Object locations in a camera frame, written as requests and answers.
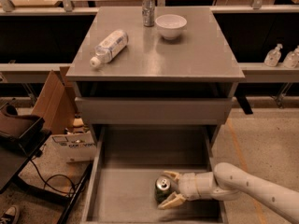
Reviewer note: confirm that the clear plastic water bottle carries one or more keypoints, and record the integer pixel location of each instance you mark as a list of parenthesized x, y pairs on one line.
[(109, 48)]

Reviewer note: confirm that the grey drawer cabinet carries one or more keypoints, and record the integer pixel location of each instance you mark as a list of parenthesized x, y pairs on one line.
[(189, 81)]

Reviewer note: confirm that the silver tall can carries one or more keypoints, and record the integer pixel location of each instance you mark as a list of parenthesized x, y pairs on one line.
[(148, 7)]

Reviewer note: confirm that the sneaker shoe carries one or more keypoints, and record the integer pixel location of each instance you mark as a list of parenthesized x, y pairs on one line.
[(11, 216)]

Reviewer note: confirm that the open middle drawer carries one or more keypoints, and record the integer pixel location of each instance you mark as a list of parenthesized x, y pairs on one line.
[(129, 159)]

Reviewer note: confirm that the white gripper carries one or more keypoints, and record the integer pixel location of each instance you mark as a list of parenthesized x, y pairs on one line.
[(187, 184)]

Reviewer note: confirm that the white ceramic bowl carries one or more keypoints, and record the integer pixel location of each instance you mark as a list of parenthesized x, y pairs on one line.
[(170, 26)]

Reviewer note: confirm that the brown cardboard box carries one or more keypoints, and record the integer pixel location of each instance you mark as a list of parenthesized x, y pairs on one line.
[(56, 102)]

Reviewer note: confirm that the green soda can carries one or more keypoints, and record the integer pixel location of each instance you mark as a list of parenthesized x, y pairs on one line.
[(162, 188)]

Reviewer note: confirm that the black table frame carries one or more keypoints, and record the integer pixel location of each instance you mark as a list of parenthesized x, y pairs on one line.
[(46, 189)]

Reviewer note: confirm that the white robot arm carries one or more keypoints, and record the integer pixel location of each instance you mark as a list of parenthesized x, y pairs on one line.
[(225, 183)]

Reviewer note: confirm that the white printed cardboard box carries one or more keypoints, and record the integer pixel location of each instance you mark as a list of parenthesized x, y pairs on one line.
[(74, 147)]

